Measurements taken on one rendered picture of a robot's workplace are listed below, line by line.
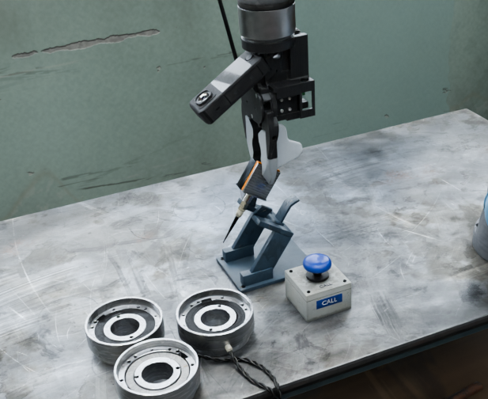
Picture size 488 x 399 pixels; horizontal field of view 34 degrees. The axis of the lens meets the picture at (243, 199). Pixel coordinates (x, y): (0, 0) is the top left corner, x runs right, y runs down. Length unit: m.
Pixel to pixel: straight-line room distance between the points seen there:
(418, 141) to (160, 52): 1.25
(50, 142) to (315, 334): 1.71
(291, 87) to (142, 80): 1.62
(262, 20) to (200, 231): 0.44
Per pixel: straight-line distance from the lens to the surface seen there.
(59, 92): 2.60
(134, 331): 1.11
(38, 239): 1.38
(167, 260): 1.26
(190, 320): 1.08
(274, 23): 1.03
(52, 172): 2.70
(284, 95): 1.07
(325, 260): 1.10
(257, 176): 1.12
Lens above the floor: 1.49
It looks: 29 degrees down
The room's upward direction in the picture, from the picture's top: 4 degrees counter-clockwise
